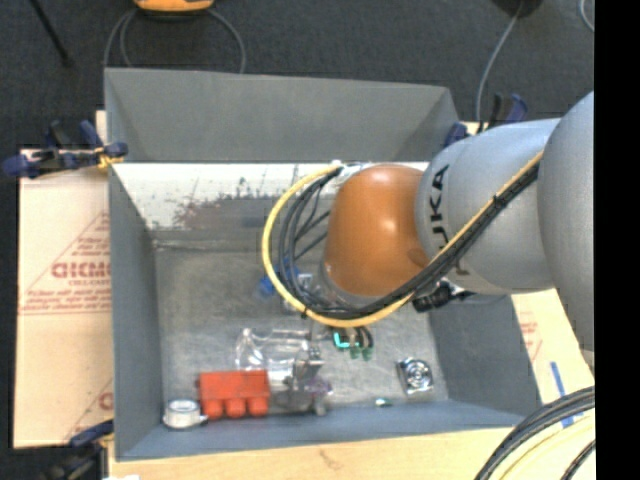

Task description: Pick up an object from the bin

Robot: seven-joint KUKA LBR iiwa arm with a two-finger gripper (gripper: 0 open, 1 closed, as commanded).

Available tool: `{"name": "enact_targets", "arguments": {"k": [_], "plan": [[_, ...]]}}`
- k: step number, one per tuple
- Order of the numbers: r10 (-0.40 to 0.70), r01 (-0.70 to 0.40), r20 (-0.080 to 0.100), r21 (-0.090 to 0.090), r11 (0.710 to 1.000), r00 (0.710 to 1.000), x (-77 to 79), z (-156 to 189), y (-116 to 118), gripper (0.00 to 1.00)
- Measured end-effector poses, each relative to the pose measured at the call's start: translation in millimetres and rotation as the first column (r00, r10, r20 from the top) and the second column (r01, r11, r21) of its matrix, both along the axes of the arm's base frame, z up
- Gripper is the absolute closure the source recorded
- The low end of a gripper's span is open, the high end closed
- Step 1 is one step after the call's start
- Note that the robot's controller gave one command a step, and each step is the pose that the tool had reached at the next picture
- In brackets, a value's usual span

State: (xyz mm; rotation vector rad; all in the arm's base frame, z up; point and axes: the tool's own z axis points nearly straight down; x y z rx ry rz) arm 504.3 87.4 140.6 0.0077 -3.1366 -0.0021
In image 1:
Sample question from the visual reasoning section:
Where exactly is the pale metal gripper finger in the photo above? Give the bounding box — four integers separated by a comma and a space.
290, 346, 326, 385
272, 378, 335, 417

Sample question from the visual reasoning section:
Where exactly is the clear glass thing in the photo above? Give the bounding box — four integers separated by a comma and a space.
233, 326, 312, 375

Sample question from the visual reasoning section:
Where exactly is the red plastic block with pegs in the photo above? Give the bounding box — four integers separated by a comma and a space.
197, 369, 272, 421

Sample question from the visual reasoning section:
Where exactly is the clear plastic bottle, blue cap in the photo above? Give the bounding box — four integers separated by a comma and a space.
254, 260, 325, 316

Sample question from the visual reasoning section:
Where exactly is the grey metal bin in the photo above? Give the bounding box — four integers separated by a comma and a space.
103, 67, 544, 462

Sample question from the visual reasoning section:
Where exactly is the brown cardboard board, red print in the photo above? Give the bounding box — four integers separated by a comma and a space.
11, 166, 117, 450

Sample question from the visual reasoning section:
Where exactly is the black cylinder on white bracket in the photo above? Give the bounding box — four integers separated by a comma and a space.
411, 278, 474, 314

